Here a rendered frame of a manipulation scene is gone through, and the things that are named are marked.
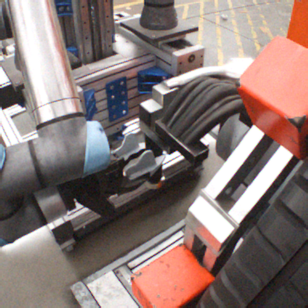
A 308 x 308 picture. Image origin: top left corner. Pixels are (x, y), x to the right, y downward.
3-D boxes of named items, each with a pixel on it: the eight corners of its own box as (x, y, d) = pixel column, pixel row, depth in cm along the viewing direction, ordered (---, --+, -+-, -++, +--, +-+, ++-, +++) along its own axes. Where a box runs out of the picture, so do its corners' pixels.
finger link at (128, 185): (153, 177, 57) (108, 195, 54) (153, 183, 58) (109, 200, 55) (142, 160, 60) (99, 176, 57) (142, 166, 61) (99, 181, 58)
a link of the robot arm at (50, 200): (52, 232, 51) (35, 200, 56) (74, 220, 53) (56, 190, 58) (40, 206, 46) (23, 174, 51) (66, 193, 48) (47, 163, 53)
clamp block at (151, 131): (168, 156, 52) (170, 132, 48) (138, 128, 57) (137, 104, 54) (192, 144, 54) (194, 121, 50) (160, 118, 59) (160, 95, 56)
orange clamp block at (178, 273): (209, 297, 43) (161, 331, 39) (177, 260, 48) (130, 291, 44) (218, 279, 38) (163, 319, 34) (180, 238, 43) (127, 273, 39)
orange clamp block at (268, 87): (303, 164, 30) (299, 127, 23) (249, 123, 35) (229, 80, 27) (340, 115, 30) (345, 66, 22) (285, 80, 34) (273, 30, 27)
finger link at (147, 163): (174, 147, 56) (127, 164, 53) (172, 169, 60) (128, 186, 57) (165, 136, 58) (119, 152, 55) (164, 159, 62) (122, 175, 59)
